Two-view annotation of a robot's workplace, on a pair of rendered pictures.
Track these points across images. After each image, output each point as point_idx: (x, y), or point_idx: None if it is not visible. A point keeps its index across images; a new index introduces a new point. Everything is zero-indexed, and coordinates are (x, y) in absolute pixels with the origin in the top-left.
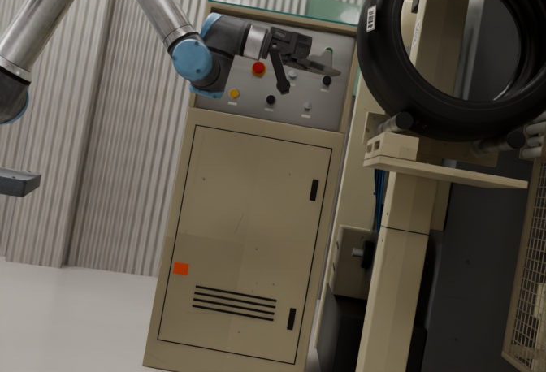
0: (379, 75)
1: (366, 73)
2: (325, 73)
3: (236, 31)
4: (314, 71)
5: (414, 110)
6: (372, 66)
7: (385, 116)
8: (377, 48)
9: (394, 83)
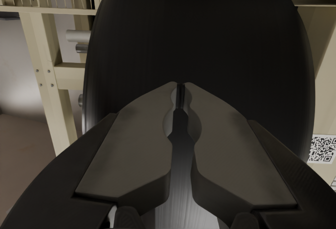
0: (104, 50)
1: (199, 77)
2: (168, 101)
3: None
4: (231, 145)
5: None
6: (111, 77)
7: None
8: (90, 110)
9: (96, 31)
